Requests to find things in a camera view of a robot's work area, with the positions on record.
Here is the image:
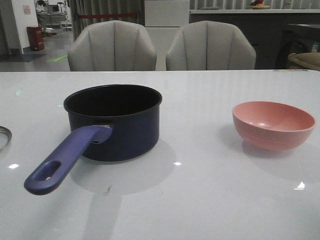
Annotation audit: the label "left grey chair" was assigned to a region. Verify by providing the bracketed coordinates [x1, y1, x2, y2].
[67, 20, 157, 72]

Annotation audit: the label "beige cushion seat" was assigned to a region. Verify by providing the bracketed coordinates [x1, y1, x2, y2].
[287, 52, 320, 71]

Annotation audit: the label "dark blue saucepan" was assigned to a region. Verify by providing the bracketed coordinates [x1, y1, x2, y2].
[24, 84, 163, 195]

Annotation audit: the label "glass lid blue knob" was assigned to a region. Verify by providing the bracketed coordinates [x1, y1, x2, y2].
[0, 126, 12, 152]

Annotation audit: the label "dark grey counter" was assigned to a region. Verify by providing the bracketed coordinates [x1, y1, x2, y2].
[189, 9, 320, 70]

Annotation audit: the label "right grey chair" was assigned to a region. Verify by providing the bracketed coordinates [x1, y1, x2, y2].
[165, 20, 256, 71]

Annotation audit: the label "white pillar cabinet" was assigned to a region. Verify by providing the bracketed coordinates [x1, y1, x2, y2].
[144, 0, 190, 71]

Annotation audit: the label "red bin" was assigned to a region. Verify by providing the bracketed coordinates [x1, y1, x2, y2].
[26, 26, 45, 51]

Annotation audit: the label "grey chair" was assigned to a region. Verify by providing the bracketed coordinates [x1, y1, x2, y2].
[165, 20, 256, 71]
[67, 20, 157, 72]

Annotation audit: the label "fruit plate on counter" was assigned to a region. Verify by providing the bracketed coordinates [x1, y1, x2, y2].
[247, 0, 270, 10]

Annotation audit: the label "pink bowl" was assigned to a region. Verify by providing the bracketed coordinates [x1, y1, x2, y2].
[232, 101, 316, 151]

